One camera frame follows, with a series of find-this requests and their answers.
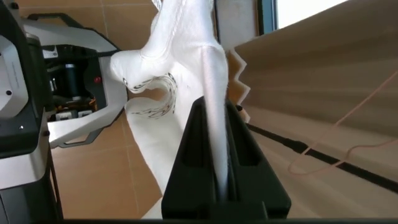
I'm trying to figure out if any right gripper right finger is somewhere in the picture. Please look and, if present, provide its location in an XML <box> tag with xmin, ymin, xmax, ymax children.
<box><xmin>225</xmin><ymin>100</ymin><xmax>292</xmax><ymax>218</ymax></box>

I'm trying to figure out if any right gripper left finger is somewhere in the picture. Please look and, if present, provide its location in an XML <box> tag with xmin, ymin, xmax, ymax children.
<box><xmin>161</xmin><ymin>96</ymin><xmax>218</xmax><ymax>218</ymax></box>

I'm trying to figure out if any white printed t-shirt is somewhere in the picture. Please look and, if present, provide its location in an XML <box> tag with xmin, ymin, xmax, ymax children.
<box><xmin>110</xmin><ymin>0</ymin><xmax>231</xmax><ymax>219</ymax></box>

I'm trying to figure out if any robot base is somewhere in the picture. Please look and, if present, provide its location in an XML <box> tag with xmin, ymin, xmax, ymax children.
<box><xmin>0</xmin><ymin>0</ymin><xmax>129</xmax><ymax>224</ymax></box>

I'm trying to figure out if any black clothes rack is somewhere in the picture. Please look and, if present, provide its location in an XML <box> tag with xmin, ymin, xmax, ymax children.
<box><xmin>235</xmin><ymin>104</ymin><xmax>398</xmax><ymax>194</ymax></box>

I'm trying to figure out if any pink clothes hanger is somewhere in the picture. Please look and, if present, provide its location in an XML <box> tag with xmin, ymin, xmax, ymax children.
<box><xmin>287</xmin><ymin>70</ymin><xmax>398</xmax><ymax>175</ymax></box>

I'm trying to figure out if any beige curtain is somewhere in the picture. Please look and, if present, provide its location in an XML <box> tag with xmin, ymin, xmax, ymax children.
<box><xmin>226</xmin><ymin>0</ymin><xmax>398</xmax><ymax>218</ymax></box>

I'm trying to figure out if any window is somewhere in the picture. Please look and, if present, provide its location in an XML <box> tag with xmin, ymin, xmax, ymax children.
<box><xmin>256</xmin><ymin>0</ymin><xmax>349</xmax><ymax>35</ymax></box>

